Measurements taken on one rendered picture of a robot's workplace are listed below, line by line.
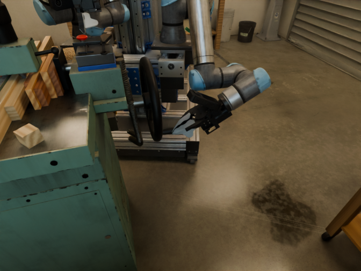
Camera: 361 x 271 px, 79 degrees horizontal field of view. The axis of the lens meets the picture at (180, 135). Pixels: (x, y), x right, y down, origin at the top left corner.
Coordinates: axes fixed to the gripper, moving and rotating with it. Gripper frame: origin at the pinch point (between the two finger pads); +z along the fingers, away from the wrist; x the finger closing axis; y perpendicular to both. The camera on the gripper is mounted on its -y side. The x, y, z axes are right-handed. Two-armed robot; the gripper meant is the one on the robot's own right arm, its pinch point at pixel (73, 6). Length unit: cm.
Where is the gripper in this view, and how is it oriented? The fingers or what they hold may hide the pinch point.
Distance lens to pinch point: 80.6
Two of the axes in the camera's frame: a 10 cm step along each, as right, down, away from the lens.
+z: 2.8, 6.1, -7.4
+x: 0.3, 7.7, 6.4
